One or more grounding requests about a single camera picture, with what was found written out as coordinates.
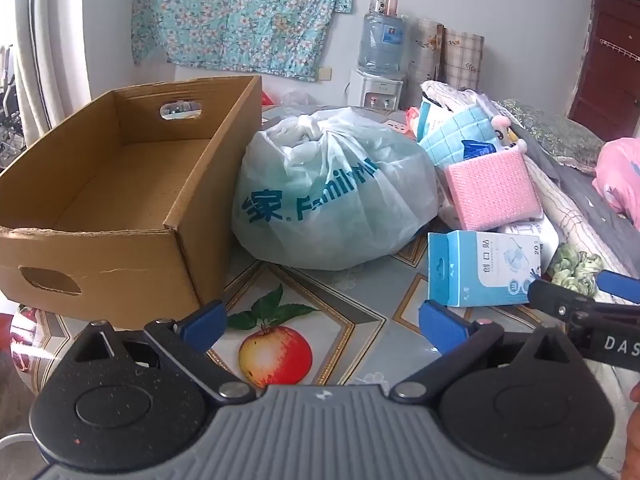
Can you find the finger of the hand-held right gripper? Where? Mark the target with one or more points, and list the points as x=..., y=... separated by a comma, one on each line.
x=616, y=285
x=547, y=296

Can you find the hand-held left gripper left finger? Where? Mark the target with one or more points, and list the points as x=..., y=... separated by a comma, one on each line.
x=205, y=320

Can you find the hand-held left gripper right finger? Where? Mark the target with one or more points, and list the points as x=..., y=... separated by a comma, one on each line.
x=442, y=322

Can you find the blue white bandage box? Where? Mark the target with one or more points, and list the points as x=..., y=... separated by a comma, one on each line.
x=480, y=270

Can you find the pink textured cloth pack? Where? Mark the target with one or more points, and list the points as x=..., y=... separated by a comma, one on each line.
x=490, y=190

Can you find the brown cardboard box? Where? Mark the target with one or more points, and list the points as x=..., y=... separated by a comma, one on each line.
x=100, y=260

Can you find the white plastic bag with print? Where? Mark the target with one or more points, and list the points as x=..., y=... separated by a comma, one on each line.
x=325, y=185

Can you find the blue checkered towel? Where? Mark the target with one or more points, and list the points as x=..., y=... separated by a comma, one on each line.
x=450, y=135

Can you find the green floral cloth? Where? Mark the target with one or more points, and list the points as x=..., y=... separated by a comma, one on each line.
x=575, y=265

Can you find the grey blanket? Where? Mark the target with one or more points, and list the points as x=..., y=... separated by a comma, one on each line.
x=590, y=195

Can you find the dark blue packet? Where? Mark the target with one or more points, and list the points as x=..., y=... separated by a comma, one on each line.
x=477, y=150

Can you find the green patterned pillow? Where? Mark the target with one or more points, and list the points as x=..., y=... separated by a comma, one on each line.
x=560, y=132

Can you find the white power strip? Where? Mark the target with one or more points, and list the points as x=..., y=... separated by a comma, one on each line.
x=396, y=127

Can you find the pink wet wipes pack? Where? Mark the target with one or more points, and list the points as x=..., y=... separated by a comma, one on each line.
x=411, y=121

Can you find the dark red door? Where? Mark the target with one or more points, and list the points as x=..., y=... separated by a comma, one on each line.
x=610, y=60

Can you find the small white plastic bag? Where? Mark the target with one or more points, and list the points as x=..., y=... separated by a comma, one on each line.
x=300, y=98

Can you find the grid pattern wallpaper roll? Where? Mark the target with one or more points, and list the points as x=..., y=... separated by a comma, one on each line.
x=464, y=57

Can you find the floral wallpaper roll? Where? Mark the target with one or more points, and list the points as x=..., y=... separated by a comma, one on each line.
x=425, y=55

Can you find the blue water jug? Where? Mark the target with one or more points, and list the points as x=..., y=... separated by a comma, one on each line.
x=380, y=45

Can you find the white curtain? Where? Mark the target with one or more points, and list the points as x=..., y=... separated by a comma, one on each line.
x=55, y=35

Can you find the pink glass bottle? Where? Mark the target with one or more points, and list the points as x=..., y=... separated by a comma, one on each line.
x=391, y=4

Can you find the clear glass bottle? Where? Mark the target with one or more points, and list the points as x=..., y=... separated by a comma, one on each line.
x=375, y=5

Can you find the wall socket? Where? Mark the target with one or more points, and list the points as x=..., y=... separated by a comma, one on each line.
x=325, y=74

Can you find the teal floral wall cloth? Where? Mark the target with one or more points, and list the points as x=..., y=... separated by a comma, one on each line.
x=225, y=10

